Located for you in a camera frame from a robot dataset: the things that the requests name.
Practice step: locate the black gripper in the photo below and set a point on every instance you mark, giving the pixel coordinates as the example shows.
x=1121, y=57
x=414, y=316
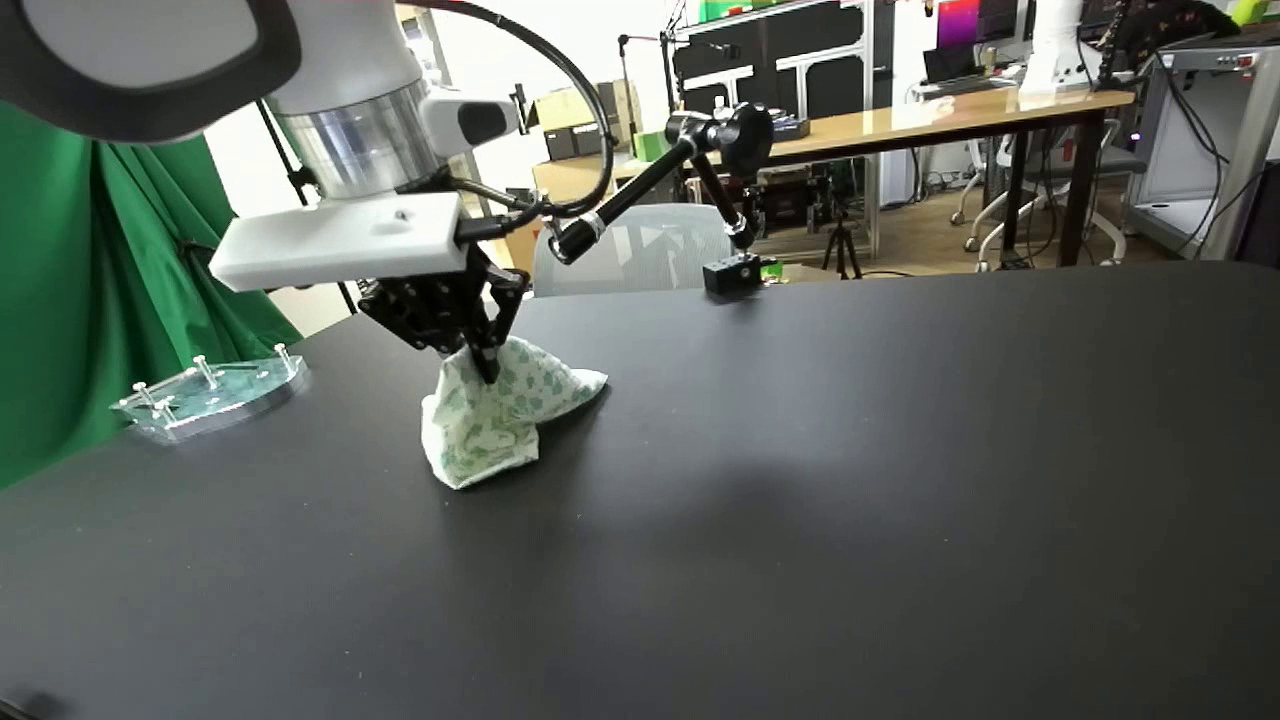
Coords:
x=464, y=310

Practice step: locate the white green-patterned cloth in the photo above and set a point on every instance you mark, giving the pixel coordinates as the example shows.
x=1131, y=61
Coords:
x=479, y=431

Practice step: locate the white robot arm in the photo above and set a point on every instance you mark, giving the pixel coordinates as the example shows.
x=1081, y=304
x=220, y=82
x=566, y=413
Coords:
x=353, y=105

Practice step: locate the cardboard boxes on shelf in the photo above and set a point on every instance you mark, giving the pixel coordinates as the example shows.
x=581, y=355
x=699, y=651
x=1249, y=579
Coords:
x=569, y=131

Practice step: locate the clear acrylic plate with standoffs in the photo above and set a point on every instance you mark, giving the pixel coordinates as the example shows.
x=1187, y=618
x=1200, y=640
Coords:
x=209, y=399

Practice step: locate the green backdrop curtain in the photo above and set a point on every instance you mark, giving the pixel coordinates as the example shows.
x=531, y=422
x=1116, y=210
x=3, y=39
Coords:
x=105, y=283

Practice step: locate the wooden desk with black legs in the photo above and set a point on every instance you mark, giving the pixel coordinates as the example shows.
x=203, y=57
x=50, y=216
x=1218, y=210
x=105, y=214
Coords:
x=962, y=116

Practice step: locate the grey equipment cabinet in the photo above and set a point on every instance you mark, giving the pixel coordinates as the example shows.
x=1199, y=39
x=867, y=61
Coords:
x=1205, y=142

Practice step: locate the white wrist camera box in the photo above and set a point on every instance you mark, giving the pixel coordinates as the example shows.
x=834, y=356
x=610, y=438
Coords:
x=343, y=243

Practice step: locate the black clamp-mounted camera arm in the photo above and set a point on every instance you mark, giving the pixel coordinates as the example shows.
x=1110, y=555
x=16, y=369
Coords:
x=724, y=152

